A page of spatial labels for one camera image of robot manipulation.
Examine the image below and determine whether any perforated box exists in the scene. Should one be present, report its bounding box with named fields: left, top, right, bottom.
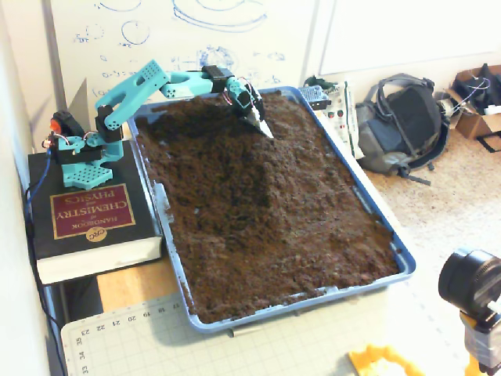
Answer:
left=299, top=85, right=330, bottom=111

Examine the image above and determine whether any blue usb cable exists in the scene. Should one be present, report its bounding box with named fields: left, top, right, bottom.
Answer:
left=23, top=154, right=54, bottom=221

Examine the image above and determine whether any small metal bar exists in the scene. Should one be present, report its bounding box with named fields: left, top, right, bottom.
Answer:
left=229, top=326, right=261, bottom=338

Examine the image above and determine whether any black chemistry physics handbook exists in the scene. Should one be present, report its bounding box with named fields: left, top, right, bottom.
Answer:
left=27, top=139, right=164, bottom=286

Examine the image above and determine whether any grey backpack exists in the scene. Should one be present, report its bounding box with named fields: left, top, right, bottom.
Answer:
left=354, top=73, right=451, bottom=187

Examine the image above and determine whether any brown fibrous soil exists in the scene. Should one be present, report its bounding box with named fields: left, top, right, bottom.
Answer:
left=135, top=89, right=404, bottom=325

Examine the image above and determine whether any brown cardboard box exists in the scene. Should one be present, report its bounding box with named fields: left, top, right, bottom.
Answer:
left=444, top=64, right=501, bottom=141

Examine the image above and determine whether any grey gridded cutting mat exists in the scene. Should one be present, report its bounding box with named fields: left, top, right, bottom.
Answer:
left=60, top=291, right=482, bottom=376

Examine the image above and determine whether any black power cable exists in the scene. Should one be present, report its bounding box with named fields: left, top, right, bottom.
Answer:
left=23, top=187, right=68, bottom=376

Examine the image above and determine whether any blue plastic tray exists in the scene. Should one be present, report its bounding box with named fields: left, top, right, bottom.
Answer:
left=124, top=85, right=417, bottom=335

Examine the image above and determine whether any teal five-joint robot arm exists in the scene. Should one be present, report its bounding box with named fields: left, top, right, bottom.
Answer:
left=49, top=58, right=252, bottom=190

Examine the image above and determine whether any whiteboard with blue drawings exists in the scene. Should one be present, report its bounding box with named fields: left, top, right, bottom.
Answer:
left=49, top=0, right=320, bottom=122

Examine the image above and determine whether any yellow taped camera stand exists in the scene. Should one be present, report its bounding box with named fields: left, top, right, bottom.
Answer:
left=460, top=309, right=501, bottom=376

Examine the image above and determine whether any yellow plastic object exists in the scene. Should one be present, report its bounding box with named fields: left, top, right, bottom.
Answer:
left=347, top=343, right=426, bottom=376

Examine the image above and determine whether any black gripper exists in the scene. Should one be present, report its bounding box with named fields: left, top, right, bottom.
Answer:
left=232, top=87, right=276, bottom=140

